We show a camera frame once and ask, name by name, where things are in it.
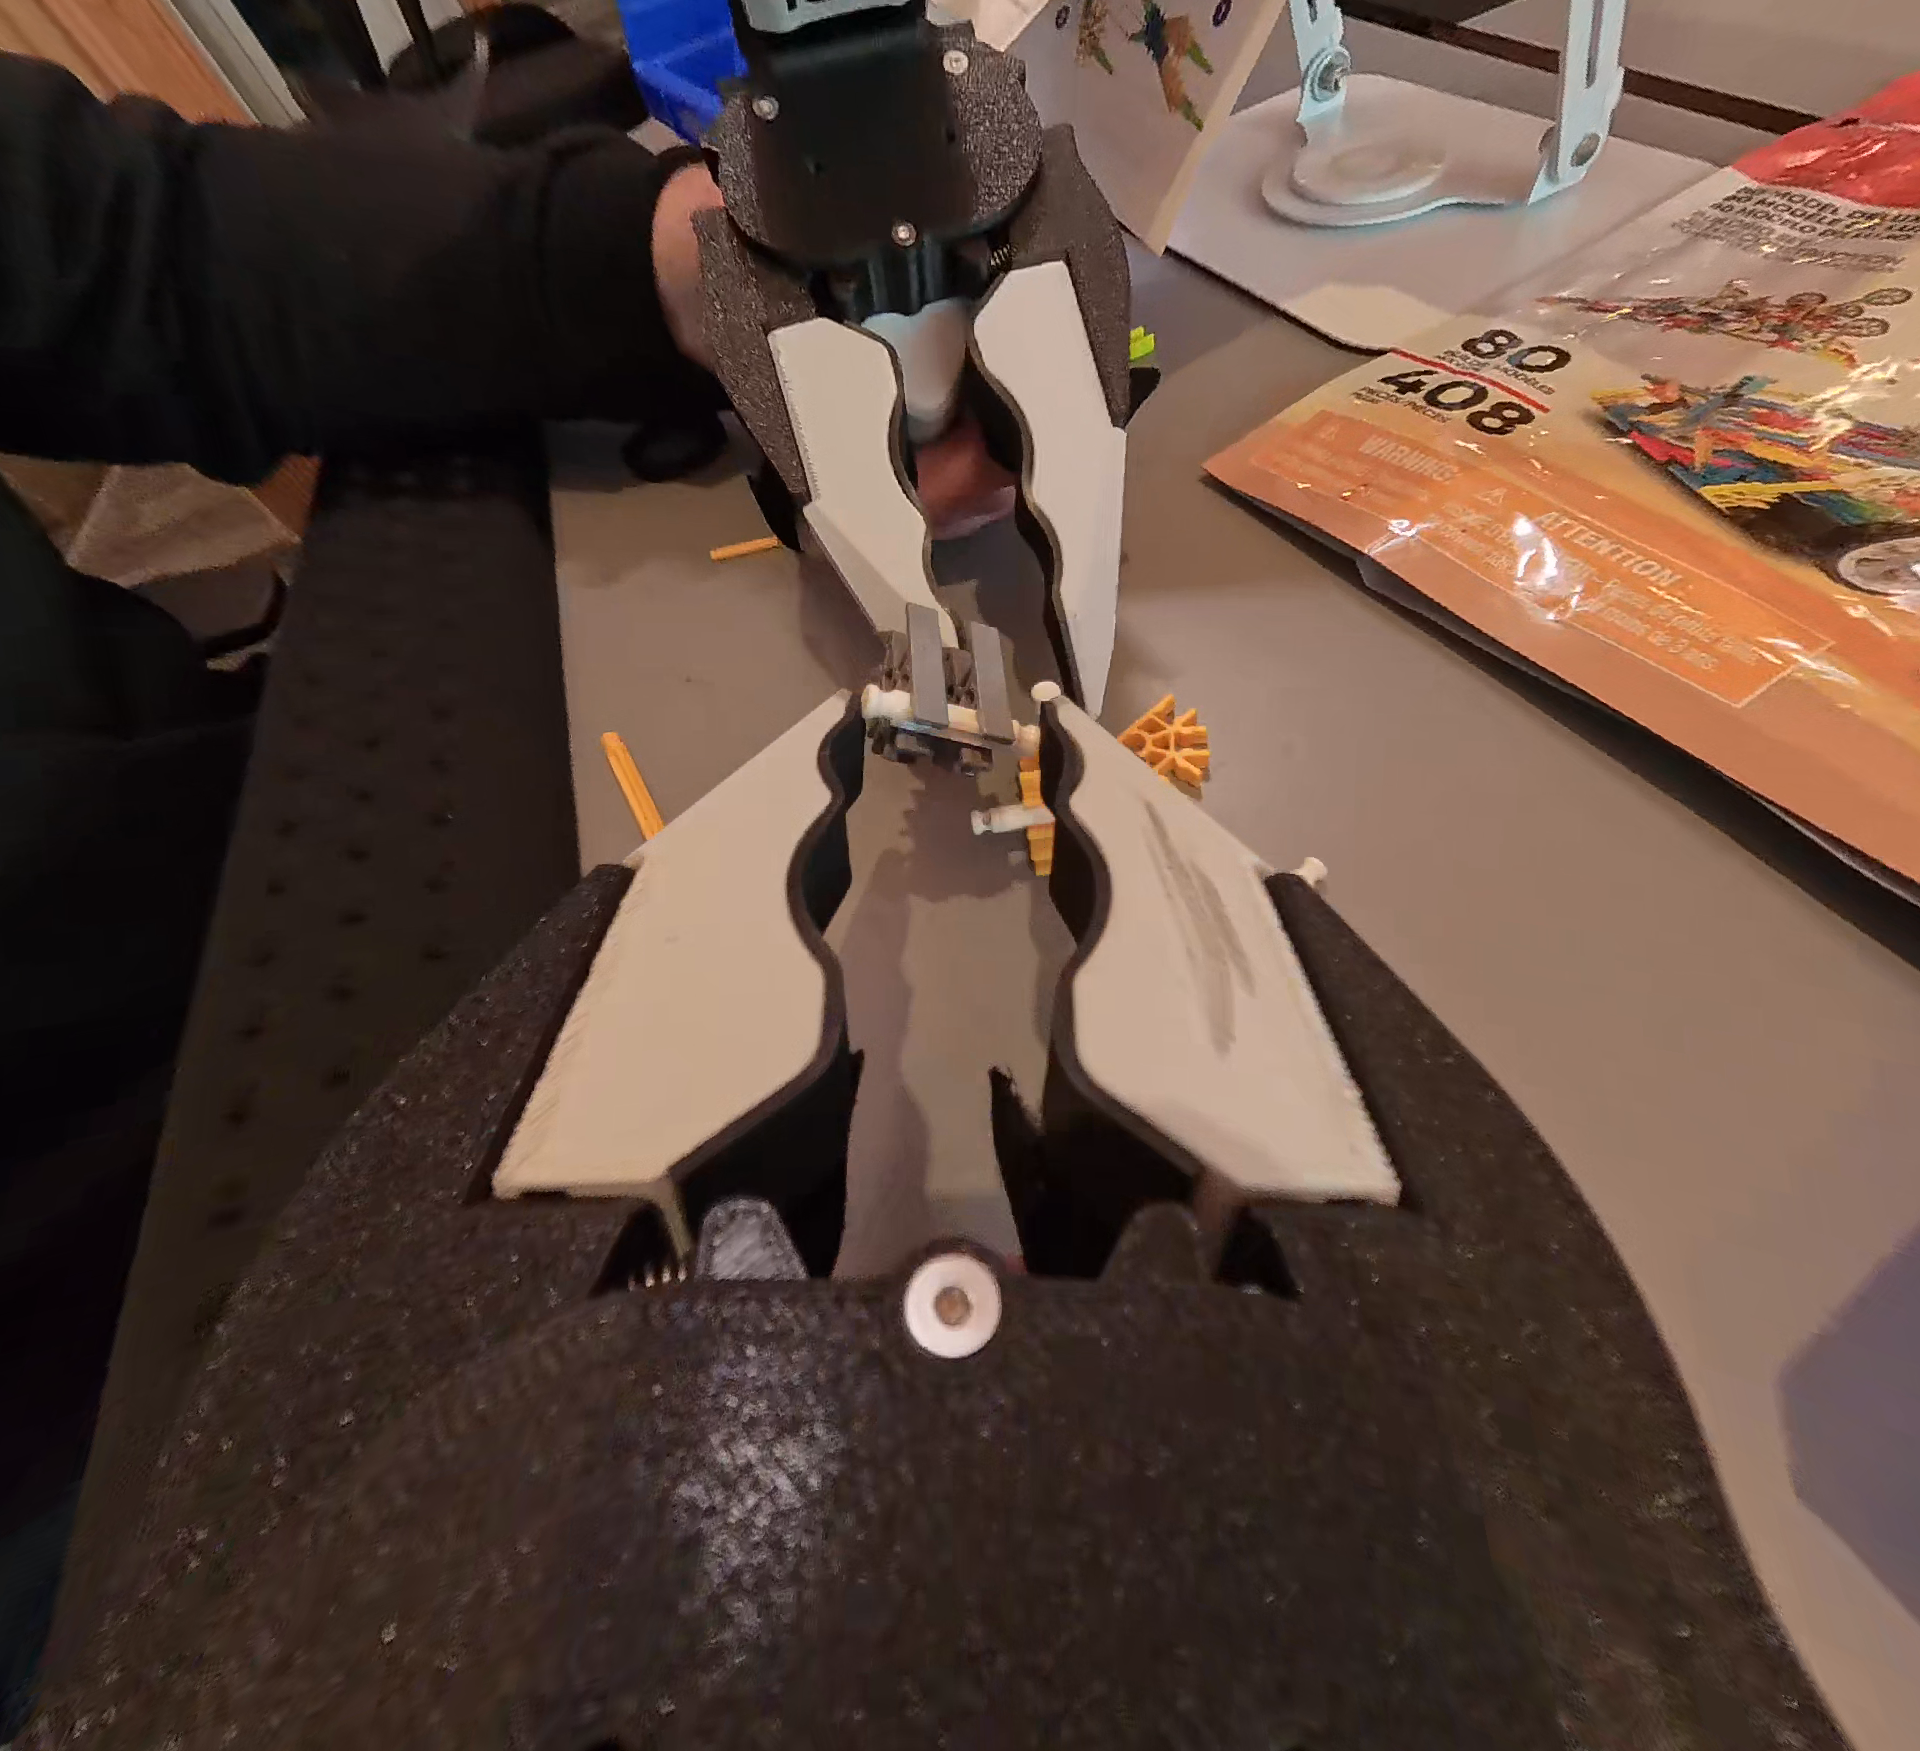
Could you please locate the grey connector assembly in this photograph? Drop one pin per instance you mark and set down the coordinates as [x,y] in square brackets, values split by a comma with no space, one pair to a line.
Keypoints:
[939,709]

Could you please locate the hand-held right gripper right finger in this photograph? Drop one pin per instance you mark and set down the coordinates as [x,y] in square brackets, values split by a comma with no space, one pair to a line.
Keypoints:
[1200,1002]

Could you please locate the yellow plastic rod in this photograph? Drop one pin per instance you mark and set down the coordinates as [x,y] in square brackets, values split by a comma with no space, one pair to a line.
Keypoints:
[746,548]
[629,784]

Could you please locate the person's dark clothing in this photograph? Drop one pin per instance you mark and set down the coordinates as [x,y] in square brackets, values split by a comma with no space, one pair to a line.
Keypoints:
[105,806]

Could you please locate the person's left hand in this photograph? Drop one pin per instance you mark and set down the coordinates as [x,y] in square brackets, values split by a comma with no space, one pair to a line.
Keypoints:
[682,251]

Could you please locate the person's left forearm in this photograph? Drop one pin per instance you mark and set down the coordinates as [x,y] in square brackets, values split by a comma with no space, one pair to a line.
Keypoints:
[300,281]

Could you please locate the yellow and red connector assembly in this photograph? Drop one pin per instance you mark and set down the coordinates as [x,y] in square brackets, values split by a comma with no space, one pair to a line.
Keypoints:
[1027,814]

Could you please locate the white stand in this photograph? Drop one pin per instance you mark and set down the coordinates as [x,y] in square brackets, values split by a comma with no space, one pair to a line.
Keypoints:
[1350,167]

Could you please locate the lime green connector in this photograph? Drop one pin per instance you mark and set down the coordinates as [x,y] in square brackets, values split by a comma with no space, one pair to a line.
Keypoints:
[1143,349]

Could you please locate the instruction booklet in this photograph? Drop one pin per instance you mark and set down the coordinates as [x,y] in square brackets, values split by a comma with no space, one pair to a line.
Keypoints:
[1200,13]

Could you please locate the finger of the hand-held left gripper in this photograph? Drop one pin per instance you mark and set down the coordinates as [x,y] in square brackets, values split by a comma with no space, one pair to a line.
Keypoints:
[840,429]
[1065,429]

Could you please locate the orange toy package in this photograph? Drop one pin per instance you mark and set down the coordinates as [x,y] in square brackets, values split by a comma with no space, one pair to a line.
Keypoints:
[1575,506]

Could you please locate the blue plastic bin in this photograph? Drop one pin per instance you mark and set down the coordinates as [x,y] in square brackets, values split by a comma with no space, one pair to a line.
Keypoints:
[676,13]

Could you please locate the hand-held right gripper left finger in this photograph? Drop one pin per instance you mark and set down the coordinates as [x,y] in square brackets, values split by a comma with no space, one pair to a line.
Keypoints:
[676,1002]

